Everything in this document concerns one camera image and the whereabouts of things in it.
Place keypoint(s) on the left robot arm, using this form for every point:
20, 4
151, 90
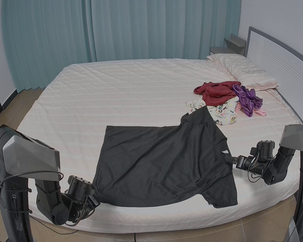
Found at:
12, 185

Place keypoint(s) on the black T-shirt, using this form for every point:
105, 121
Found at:
161, 165

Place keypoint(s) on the bed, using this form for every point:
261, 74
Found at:
116, 89

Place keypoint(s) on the pink garment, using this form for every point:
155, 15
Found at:
261, 113

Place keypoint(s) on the blue-green curtain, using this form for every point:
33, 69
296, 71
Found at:
48, 34
166, 21

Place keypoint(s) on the grey bedside table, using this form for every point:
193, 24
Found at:
224, 50

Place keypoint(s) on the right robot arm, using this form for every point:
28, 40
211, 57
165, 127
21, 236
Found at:
280, 160

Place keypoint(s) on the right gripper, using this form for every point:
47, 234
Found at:
247, 164

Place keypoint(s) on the white printed garment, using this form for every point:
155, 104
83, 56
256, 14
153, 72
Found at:
224, 116

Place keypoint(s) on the purple garment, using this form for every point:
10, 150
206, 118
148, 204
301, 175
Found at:
247, 102

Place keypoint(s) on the cream pillow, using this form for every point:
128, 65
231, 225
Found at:
247, 72

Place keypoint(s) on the dark red garment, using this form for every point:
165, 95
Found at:
217, 94

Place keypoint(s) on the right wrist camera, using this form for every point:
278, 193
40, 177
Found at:
253, 152

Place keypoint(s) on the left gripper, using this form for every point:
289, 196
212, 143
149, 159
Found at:
85, 209

